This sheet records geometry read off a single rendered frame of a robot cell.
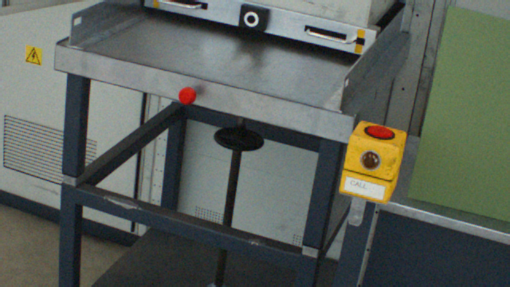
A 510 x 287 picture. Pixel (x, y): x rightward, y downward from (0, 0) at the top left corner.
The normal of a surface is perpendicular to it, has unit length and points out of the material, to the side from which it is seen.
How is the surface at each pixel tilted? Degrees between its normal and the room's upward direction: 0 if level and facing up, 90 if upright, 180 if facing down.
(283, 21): 90
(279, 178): 90
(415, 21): 90
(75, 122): 90
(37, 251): 0
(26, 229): 0
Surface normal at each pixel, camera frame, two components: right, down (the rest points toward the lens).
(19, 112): -0.32, 0.33
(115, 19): 0.94, 0.25
